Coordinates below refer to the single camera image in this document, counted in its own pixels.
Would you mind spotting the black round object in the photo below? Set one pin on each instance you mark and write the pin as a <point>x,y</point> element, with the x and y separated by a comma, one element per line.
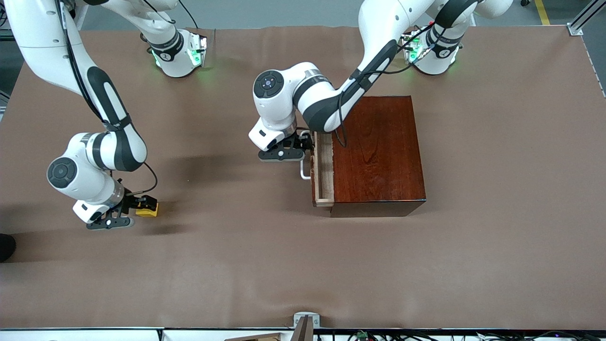
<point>6,247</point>

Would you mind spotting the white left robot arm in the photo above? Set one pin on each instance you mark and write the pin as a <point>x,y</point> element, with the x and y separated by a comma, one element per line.
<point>322,102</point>

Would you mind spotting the small metal bracket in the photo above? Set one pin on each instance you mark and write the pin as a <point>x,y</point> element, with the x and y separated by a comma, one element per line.
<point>296,316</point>

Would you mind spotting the light wooden plank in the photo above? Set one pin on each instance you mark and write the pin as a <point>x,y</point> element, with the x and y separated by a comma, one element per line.
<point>255,337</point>

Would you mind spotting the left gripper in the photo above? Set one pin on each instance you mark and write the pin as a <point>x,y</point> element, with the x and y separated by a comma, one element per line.
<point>297,140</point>

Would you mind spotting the grey profile beam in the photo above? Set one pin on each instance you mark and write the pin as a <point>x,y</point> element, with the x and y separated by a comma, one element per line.
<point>303,332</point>

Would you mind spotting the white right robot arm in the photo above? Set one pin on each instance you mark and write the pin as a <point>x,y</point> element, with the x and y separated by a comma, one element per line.
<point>113,142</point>

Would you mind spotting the brown table cover mat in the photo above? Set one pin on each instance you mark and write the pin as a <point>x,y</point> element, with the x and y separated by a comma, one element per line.
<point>189,274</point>

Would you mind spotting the green connector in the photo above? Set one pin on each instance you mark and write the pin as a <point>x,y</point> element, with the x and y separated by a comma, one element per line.
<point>362,336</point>

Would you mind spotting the yellow cube block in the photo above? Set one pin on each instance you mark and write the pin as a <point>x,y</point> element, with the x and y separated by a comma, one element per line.
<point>147,213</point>

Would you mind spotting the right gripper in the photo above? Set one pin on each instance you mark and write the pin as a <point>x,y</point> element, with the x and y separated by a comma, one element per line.
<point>131,201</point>

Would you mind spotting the dark red wooden cabinet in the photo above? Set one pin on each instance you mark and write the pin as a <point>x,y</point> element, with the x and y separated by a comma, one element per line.
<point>378,156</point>

